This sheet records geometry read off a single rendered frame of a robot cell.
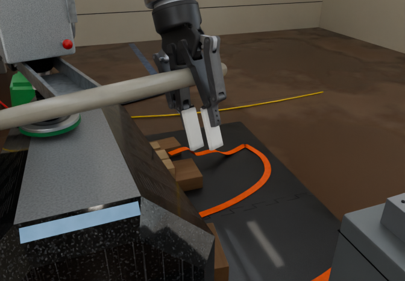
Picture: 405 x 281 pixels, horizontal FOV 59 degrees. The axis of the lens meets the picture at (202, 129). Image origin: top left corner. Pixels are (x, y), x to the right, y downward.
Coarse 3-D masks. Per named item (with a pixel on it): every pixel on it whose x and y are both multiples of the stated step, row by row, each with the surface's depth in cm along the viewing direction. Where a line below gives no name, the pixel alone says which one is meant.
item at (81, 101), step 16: (224, 64) 70; (128, 80) 51; (144, 80) 52; (160, 80) 53; (176, 80) 54; (192, 80) 56; (64, 96) 50; (80, 96) 49; (96, 96) 49; (112, 96) 50; (128, 96) 51; (144, 96) 52; (0, 112) 52; (16, 112) 51; (32, 112) 50; (48, 112) 50; (64, 112) 50; (80, 112) 51; (0, 128) 54
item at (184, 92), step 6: (168, 48) 57; (174, 48) 57; (168, 54) 57; (174, 54) 57; (174, 60) 57; (174, 66) 57; (180, 66) 58; (186, 66) 59; (180, 90) 59; (186, 90) 60; (180, 96) 59; (186, 96) 60; (180, 102) 59; (186, 102) 61; (180, 108) 60
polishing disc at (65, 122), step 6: (78, 114) 137; (60, 120) 132; (66, 120) 132; (72, 120) 132; (24, 126) 127; (30, 126) 127; (36, 126) 127; (42, 126) 127; (48, 126) 127; (54, 126) 127; (60, 126) 127; (66, 126) 129; (30, 132) 126; (36, 132) 125; (42, 132) 125; (48, 132) 126
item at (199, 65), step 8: (184, 40) 55; (184, 48) 55; (184, 56) 55; (200, 56) 57; (192, 64) 55; (200, 64) 56; (192, 72) 56; (200, 72) 56; (200, 80) 55; (200, 88) 56; (208, 88) 56; (200, 96) 56; (208, 96) 56; (208, 104) 55
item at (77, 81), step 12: (60, 60) 118; (24, 72) 117; (60, 72) 121; (72, 72) 110; (36, 84) 105; (48, 84) 96; (60, 84) 109; (72, 84) 109; (84, 84) 103; (96, 84) 95; (48, 96) 95
